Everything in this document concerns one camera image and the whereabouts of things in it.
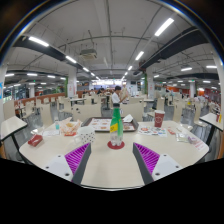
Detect ceiling air conditioner unit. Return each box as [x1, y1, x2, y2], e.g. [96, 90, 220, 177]
[79, 48, 98, 60]

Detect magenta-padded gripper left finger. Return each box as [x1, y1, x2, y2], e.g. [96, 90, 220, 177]
[42, 142, 93, 187]

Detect small red packet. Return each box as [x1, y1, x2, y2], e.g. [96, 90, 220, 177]
[27, 134, 44, 148]

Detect white napkin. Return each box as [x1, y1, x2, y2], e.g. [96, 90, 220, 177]
[121, 114, 134, 123]

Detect clear plastic bag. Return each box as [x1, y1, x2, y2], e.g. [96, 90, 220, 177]
[175, 132, 191, 144]

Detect green drink bottle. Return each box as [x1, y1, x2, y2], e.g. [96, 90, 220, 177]
[109, 102, 125, 148]

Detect person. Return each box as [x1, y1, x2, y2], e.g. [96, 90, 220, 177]
[110, 85, 129, 108]

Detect flat round red coaster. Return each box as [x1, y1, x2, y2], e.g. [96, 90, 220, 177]
[107, 140, 126, 150]

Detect white polka-dot mug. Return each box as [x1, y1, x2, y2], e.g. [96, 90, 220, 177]
[73, 125, 96, 145]

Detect crumpled food wrapper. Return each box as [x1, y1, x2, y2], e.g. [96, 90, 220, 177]
[59, 116, 83, 136]

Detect white paper receipt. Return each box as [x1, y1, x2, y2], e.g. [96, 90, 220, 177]
[41, 129, 61, 138]

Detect red paper cup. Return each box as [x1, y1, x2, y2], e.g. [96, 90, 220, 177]
[153, 109, 166, 128]

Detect printed paper flyer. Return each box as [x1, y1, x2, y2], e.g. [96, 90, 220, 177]
[137, 125, 168, 138]

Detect beige dining chairs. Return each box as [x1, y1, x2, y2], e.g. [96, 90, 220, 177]
[3, 94, 221, 129]

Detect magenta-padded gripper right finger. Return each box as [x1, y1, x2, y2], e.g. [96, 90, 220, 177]
[132, 142, 184, 187]

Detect white table with black leg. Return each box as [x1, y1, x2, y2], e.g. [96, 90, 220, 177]
[0, 115, 29, 161]
[199, 112, 224, 148]

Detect dark food tray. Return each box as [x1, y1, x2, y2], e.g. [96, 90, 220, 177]
[81, 116, 140, 133]

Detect ceiling light strips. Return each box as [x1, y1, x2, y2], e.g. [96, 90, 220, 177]
[4, 17, 218, 93]

